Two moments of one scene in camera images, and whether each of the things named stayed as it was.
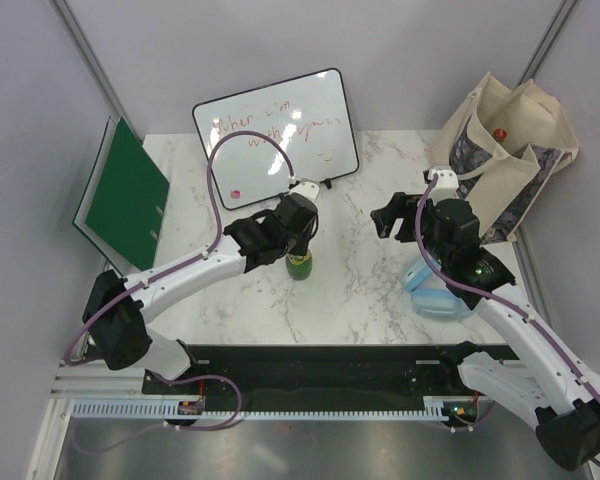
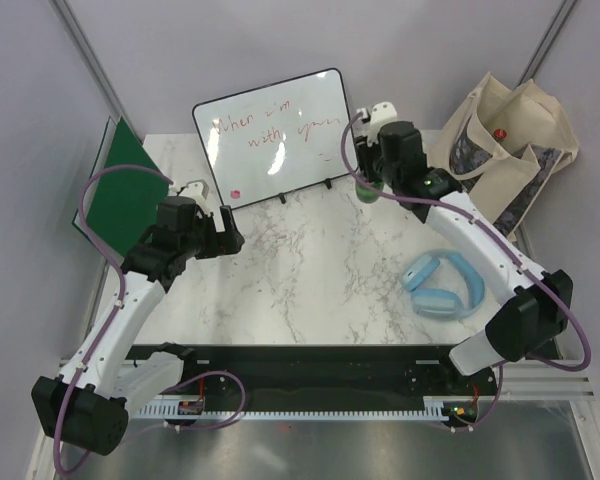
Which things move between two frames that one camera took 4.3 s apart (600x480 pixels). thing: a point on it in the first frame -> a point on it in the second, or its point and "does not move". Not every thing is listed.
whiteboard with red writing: [261, 138] does not move
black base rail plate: [320, 373] does not move
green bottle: [299, 267] -> [369, 196]
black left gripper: [307, 234] -> [223, 243]
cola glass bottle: [499, 134] does not move
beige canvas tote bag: [506, 148] does not move
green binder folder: [123, 202] does not move
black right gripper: [384, 218] -> [364, 156]
